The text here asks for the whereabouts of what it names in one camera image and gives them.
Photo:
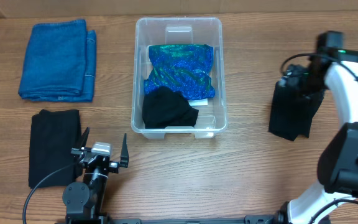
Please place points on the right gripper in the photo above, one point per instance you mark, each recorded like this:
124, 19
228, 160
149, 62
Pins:
295, 74

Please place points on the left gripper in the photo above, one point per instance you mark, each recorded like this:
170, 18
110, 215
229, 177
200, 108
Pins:
114, 167

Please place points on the black garment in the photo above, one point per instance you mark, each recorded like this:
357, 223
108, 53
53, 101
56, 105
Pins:
291, 115
163, 108
52, 136

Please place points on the clear plastic storage bin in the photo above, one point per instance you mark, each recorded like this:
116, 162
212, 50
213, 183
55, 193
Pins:
212, 119

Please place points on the blue sequin garment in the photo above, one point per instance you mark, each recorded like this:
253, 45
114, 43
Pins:
183, 68

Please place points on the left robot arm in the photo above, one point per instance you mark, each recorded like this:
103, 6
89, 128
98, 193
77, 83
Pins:
84, 200

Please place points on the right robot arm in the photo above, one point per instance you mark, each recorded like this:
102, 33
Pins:
337, 172

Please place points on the folded blue denim jeans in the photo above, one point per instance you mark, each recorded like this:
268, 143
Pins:
59, 63

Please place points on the white label in bin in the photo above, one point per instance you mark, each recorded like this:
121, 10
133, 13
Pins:
203, 102

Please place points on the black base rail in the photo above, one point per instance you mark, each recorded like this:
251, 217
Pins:
249, 219

